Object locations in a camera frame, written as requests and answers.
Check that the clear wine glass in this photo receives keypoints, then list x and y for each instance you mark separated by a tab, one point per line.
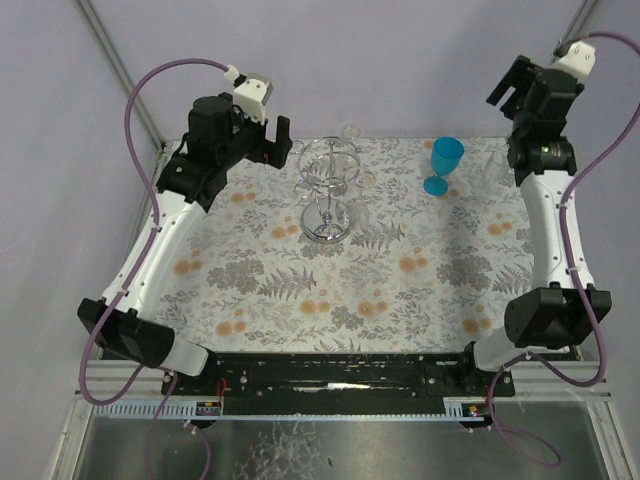
363	181
350	131

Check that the clear champagne flute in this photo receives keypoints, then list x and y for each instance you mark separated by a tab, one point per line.
496	167

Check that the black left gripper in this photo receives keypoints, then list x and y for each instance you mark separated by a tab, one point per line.
270	145

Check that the aluminium frame post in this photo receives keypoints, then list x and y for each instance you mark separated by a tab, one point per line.
608	115
98	30

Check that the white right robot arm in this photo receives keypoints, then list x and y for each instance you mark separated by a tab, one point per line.
563	303

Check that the blue plastic wine glass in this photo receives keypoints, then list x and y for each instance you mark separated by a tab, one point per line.
446	155

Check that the aluminium frame post right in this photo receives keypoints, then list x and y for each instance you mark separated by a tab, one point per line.
608	115

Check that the floral tablecloth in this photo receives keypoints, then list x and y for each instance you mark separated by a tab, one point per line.
432	273

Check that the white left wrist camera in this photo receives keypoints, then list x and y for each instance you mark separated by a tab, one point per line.
251	93

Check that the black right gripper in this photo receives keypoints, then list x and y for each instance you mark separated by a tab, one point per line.
522	85

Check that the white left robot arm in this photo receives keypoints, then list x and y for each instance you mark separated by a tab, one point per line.
123	320

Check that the aluminium frame post left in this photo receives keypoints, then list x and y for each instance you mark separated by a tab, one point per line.
98	30

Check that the chrome wine glass rack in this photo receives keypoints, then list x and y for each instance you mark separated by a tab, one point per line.
328	167

